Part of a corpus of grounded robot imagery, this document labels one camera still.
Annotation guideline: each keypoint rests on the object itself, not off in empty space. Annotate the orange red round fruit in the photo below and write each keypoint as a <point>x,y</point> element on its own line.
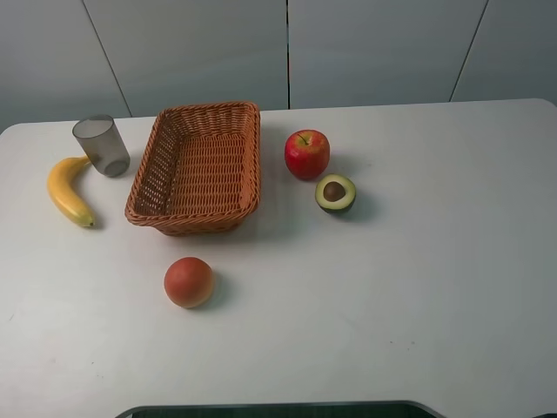
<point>189,282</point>

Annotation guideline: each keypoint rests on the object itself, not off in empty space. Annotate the brown wicker basket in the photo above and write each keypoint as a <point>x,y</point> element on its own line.
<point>200,171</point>

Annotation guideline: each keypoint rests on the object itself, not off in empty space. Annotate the halved avocado with pit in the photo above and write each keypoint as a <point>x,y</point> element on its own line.
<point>335,193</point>

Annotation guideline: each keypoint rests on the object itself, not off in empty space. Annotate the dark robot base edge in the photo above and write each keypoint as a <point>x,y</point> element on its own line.
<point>296,409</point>

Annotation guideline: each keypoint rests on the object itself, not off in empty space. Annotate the grey translucent plastic cup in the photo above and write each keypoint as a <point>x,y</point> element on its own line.
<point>102,143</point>

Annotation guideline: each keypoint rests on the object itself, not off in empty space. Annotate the yellow banana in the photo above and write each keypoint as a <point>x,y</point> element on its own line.
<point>62,194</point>

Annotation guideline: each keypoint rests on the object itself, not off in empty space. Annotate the red apple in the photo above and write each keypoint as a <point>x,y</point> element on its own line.
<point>307,154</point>

